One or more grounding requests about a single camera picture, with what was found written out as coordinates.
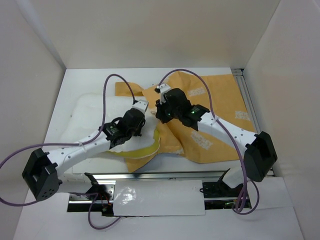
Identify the white pillow yellow edge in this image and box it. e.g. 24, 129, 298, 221
58, 91, 161, 160

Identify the Mickey Mouse pillowcase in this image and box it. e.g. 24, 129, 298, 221
115, 71, 256, 173

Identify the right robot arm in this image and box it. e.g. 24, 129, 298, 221
155, 84, 278, 196

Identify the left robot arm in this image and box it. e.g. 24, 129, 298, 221
22, 107, 146, 201

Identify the white cover plate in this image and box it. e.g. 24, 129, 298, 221
113, 180, 206, 217

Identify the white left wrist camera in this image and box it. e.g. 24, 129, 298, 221
132, 100, 149, 113

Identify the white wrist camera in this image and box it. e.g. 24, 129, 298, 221
132, 100, 149, 113
154, 83, 171, 104

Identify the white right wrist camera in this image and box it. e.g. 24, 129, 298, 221
154, 83, 171, 104

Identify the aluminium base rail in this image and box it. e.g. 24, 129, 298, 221
38, 170, 276, 181

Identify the aluminium side rail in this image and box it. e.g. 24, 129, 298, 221
231, 67, 276, 176

